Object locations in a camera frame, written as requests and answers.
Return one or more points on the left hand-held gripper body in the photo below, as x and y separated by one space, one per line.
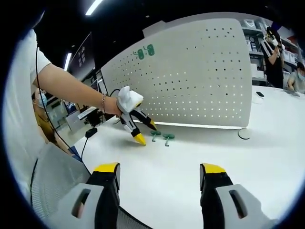
129 99

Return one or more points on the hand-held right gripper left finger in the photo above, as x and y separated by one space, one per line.
71 207

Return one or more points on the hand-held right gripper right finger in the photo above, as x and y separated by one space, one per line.
247 207

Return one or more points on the green hook assembly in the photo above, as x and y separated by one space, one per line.
150 49
168 136
155 132
141 54

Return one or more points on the white perforated mounting plate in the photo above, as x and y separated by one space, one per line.
190 83

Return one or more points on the person's left hand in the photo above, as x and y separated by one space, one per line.
112 107

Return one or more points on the grey mesh office chair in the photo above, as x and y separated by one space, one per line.
59 171

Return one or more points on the black computer mouse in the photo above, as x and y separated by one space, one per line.
91 132

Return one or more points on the short ceiling light strip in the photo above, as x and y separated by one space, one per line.
68 61

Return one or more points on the long ceiling light strip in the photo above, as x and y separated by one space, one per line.
94 7

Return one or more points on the person's white shirt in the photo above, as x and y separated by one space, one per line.
23 95

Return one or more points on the black phone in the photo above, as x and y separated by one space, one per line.
259 94

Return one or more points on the white storage shelf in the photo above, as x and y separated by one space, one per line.
255 47

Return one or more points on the large dark wall screen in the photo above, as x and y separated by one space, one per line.
82 55

